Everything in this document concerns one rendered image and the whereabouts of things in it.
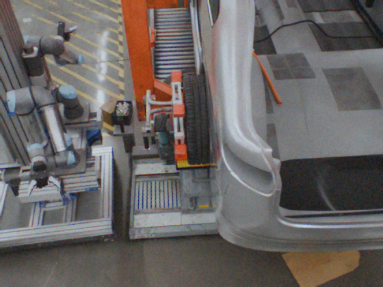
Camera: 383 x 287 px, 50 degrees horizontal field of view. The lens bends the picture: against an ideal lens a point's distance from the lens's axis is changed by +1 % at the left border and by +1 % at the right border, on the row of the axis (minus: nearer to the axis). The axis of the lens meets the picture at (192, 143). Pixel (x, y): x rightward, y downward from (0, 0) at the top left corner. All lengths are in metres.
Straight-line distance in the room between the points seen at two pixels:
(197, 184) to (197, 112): 0.89
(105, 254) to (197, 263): 0.72
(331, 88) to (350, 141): 0.43
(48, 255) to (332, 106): 2.39
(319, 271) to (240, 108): 1.80
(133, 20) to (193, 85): 0.62
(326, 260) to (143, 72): 2.00
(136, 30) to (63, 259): 1.81
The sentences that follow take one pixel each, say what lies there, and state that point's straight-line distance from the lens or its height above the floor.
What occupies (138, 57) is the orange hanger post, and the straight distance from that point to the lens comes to 3.10.
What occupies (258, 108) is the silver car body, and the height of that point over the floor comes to 1.24.
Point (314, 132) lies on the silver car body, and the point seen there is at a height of 0.96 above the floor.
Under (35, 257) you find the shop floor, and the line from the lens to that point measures 3.51.
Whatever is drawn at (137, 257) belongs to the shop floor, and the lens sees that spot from 3.31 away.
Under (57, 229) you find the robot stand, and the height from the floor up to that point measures 0.23.
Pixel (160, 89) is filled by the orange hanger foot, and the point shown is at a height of 0.83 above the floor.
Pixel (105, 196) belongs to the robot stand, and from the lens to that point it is 3.39.
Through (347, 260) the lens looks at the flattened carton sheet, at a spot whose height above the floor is 0.01.
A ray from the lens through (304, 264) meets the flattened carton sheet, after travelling 3.34.
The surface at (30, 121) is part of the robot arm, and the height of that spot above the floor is 1.27.
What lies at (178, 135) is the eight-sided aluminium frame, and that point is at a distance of 2.72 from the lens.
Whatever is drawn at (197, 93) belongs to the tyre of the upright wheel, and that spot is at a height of 1.17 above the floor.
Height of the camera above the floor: 2.89
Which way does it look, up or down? 46 degrees down
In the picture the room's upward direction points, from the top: 1 degrees counter-clockwise
